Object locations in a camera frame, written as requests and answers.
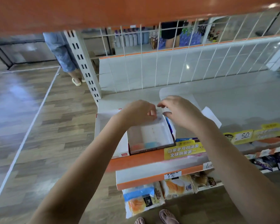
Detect box of pink-blue erasers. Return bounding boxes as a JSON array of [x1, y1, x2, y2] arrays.
[[127, 114, 176, 155]]

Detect person's right hand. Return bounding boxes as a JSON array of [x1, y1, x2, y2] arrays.
[[157, 96, 205, 130]]

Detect white wire grid panel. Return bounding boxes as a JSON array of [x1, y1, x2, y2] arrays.
[[98, 12, 280, 91]]

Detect person's left hand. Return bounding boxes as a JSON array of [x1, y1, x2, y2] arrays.
[[116, 100, 158, 129]]

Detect row of blue bottles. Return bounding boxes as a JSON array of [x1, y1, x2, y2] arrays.
[[113, 23, 211, 49]]

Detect person's left forearm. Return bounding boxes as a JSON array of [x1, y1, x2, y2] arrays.
[[28, 114, 129, 224]]

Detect person's right forearm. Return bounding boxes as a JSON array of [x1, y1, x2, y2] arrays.
[[191, 116, 280, 224]]

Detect black metal rack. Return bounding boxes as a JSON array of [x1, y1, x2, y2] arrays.
[[0, 39, 57, 70]]

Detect white orange metal shelf unit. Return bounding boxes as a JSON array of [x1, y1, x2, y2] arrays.
[[0, 0, 280, 203]]

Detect red eraser display box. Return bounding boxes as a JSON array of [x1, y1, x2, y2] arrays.
[[94, 110, 130, 159]]

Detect blue orange snack packet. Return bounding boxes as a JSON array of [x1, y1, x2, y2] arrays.
[[123, 183, 165, 218]]

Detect row of dark snack packets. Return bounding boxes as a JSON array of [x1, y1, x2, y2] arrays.
[[250, 149, 280, 172]]

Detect blue white eraser box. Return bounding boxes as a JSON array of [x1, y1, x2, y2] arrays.
[[159, 85, 222, 138]]

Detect yellow price label strip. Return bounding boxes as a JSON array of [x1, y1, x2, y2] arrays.
[[223, 123, 280, 145]]

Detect snack packets on lower shelf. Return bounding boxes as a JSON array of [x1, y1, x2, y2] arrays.
[[164, 140, 207, 161]]

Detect person's right foot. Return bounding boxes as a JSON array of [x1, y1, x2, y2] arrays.
[[159, 209, 180, 224]]

